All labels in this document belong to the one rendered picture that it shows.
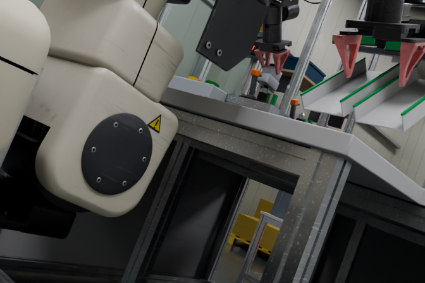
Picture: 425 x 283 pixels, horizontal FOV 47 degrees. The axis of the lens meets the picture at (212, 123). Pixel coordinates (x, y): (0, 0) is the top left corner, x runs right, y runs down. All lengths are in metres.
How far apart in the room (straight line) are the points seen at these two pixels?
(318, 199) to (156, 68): 0.27
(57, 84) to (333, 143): 0.36
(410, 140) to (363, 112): 9.92
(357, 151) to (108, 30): 0.35
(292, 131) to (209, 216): 2.02
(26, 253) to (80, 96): 1.52
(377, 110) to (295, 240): 0.66
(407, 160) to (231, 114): 10.35
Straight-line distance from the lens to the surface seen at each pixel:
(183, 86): 1.34
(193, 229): 2.63
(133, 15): 0.59
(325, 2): 2.92
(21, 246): 2.03
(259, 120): 0.73
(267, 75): 1.46
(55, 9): 0.72
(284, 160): 0.71
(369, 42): 1.30
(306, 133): 0.68
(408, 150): 11.10
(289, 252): 0.69
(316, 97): 1.33
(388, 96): 1.33
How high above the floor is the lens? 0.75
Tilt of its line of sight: 5 degrees up
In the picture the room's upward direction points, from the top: 22 degrees clockwise
